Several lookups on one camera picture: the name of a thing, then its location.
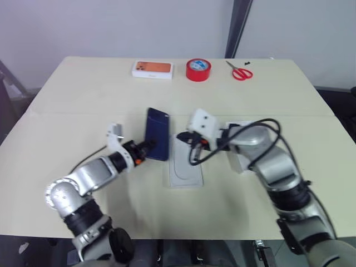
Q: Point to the red tape roll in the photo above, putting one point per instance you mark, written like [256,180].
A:
[198,71]

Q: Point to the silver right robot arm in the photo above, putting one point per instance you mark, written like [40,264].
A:
[281,167]

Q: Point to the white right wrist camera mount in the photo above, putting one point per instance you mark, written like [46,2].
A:
[203,123]

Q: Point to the dark chair frame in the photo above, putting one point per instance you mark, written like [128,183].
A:
[11,94]

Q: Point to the dark metal stand pole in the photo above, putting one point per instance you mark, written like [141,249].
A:
[236,27]

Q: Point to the dark blue smartphone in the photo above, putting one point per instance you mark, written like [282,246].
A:
[158,133]

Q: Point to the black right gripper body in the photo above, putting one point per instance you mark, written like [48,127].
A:
[200,141]

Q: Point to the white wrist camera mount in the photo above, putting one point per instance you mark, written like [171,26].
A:
[116,144]
[203,123]

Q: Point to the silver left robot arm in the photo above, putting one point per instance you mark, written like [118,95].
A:
[91,172]

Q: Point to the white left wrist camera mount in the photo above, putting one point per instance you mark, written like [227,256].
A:
[116,144]

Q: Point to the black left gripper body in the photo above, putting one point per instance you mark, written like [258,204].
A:
[135,151]

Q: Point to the white box with orange print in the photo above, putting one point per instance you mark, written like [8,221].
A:
[152,69]

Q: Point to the metal table clamp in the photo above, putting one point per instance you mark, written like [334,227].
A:
[261,250]

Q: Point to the dark grey ledge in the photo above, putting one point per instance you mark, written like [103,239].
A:
[336,90]

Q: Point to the white phone box base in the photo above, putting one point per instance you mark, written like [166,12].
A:
[185,172]

